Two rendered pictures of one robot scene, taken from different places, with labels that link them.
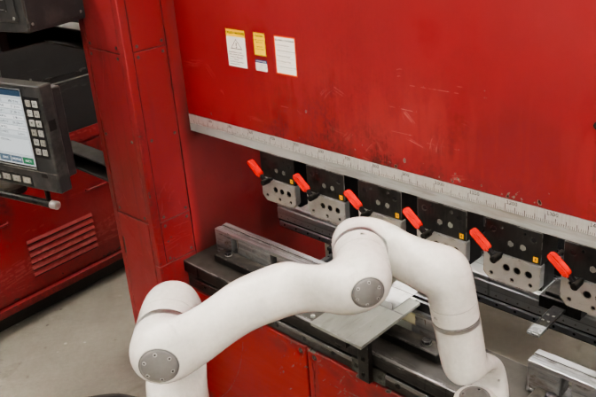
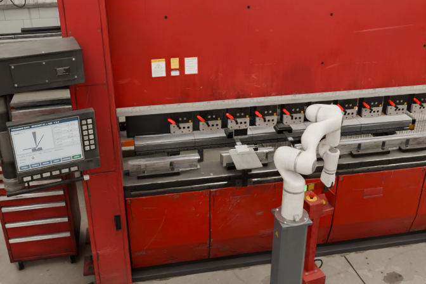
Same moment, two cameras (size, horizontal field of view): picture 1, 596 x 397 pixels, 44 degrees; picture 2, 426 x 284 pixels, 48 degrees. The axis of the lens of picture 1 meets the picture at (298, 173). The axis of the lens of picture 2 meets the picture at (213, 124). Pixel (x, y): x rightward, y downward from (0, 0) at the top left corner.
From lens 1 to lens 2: 2.48 m
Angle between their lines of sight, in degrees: 51
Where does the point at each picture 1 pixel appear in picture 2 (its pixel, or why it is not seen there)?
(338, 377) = (227, 193)
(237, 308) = (316, 141)
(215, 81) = (141, 86)
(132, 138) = (109, 127)
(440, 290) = not seen: hidden behind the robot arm
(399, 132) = (250, 83)
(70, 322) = not seen: outside the picture
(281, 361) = (193, 204)
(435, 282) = not seen: hidden behind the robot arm
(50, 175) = (94, 158)
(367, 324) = (252, 160)
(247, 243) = (154, 162)
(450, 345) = (337, 134)
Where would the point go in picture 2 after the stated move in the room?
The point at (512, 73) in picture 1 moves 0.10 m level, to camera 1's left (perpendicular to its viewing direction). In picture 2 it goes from (295, 52) to (289, 56)
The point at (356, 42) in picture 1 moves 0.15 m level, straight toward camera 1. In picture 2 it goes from (231, 52) to (250, 58)
